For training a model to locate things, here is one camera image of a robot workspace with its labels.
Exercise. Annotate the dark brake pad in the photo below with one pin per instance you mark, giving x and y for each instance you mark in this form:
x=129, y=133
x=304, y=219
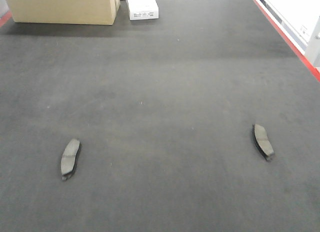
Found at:
x=68, y=162
x=262, y=142

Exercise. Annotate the dark conveyor belt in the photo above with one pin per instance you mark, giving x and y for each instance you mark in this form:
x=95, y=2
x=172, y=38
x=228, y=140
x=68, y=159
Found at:
x=166, y=143

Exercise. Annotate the long white carton box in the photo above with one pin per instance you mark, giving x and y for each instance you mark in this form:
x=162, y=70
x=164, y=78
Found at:
x=142, y=9

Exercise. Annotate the cardboard box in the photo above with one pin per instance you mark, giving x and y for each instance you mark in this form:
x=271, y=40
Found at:
x=82, y=12

